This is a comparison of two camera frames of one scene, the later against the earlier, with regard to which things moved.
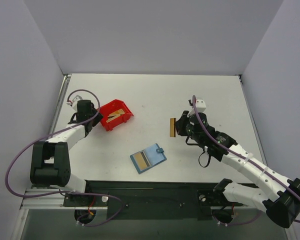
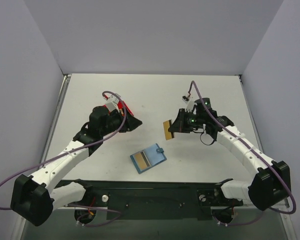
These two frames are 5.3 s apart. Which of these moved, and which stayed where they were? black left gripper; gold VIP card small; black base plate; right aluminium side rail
Moved: black left gripper; gold VIP card small
Stayed: right aluminium side rail; black base plate
